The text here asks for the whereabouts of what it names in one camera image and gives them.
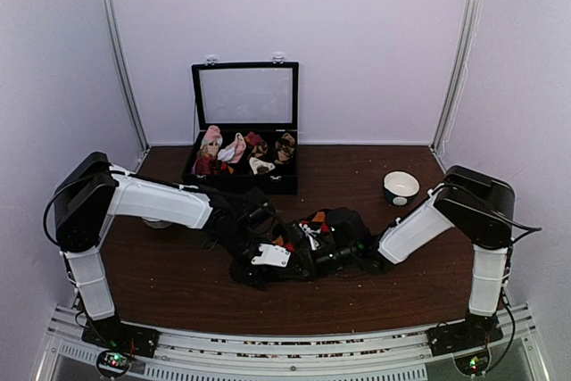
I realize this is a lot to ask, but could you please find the pink rolled sock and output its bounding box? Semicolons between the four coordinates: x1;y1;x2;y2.
201;125;223;158

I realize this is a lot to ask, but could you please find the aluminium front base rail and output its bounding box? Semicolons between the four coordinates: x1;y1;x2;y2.
31;305;555;380

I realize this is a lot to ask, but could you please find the aluminium frame post left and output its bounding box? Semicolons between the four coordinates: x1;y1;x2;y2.
102;0;150;151

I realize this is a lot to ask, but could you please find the aluminium frame post right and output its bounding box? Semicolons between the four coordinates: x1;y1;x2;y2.
431;0;482;157

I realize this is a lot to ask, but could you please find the black box with glass lid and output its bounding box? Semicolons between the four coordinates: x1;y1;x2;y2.
182;61;300;195

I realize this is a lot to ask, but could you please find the beige brown argyle sock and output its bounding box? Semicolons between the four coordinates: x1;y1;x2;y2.
275;133;296;165

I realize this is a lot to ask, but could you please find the white pink sock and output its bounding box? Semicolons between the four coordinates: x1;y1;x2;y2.
218;133;246;164

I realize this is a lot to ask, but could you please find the white bowl dark outside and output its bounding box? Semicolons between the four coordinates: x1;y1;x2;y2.
383;171;420;206

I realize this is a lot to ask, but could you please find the white fluted bowl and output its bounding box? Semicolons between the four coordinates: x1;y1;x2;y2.
142;218;171;229

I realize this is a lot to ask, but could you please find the red brown sock in box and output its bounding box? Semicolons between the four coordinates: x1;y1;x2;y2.
191;154;235;176

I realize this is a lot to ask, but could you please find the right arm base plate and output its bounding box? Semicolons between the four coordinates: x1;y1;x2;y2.
426;313;503;356

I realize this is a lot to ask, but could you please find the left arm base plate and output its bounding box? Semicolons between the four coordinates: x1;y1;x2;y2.
81;299;160;358

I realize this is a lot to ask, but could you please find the aluminium frame post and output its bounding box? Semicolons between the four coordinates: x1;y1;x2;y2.
431;0;482;157
102;0;150;151

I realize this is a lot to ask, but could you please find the dark red rolled sock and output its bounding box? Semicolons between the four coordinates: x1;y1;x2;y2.
244;131;263;147

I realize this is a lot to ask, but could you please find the red orange argyle sock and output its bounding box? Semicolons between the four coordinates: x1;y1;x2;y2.
270;209;335;253

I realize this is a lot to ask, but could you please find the brown patterned rolled sock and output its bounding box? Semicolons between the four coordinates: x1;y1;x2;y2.
249;140;269;159

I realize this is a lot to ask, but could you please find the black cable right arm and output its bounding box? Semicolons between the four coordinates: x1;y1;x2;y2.
439;182;544;246

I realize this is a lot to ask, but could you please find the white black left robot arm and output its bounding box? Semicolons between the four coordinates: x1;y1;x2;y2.
42;152;301;349

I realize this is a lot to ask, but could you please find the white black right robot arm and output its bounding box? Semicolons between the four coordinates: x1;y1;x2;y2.
310;165;516;347

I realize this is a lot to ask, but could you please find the white sock in box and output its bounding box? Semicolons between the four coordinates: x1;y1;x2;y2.
249;157;276;175

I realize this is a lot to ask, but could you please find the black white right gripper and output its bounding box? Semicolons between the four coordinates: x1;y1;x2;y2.
288;243;358;280

